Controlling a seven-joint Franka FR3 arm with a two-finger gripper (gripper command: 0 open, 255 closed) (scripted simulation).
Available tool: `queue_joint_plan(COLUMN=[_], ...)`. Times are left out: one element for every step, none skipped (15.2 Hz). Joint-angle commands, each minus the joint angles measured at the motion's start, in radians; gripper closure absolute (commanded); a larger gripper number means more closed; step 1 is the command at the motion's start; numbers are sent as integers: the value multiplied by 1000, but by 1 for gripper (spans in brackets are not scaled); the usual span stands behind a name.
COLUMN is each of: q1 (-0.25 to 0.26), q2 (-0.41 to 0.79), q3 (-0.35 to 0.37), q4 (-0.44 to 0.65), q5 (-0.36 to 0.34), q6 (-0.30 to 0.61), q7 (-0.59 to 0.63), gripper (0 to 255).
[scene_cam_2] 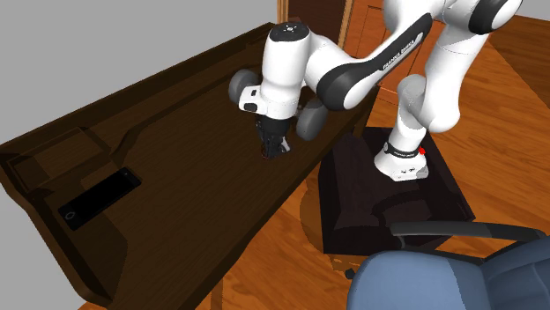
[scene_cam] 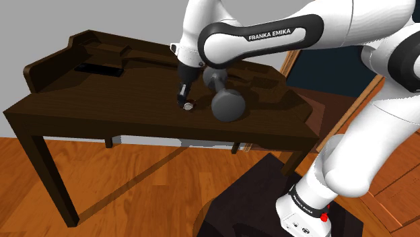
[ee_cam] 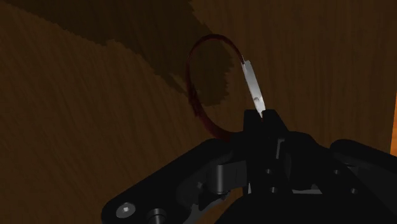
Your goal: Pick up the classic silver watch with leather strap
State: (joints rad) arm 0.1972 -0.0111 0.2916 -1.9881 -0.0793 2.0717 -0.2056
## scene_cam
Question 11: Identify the grey dumbbell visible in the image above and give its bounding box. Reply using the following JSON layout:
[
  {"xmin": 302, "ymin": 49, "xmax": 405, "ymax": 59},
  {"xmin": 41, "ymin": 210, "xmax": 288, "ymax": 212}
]
[{"xmin": 202, "ymin": 67, "xmax": 246, "ymax": 123}]

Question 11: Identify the black flat tablet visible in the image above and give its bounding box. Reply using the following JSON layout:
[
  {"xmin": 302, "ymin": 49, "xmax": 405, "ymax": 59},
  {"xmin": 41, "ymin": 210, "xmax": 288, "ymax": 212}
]
[{"xmin": 73, "ymin": 62, "xmax": 125, "ymax": 78}]

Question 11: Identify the dark wooden desk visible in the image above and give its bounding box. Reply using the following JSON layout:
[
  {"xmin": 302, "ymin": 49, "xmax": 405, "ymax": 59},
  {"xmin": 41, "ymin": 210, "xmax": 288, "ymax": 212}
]
[{"xmin": 3, "ymin": 29, "xmax": 326, "ymax": 228}]

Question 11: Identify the wood-framed dark blue door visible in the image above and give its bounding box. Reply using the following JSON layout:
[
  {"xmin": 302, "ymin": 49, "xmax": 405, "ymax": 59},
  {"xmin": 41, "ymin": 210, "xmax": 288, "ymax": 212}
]
[{"xmin": 279, "ymin": 45, "xmax": 386, "ymax": 154}]

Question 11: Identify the dark robot stand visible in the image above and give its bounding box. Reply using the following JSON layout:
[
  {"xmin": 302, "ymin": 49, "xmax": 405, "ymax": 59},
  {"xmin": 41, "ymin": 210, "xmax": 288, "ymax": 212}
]
[{"xmin": 193, "ymin": 152, "xmax": 365, "ymax": 237}]

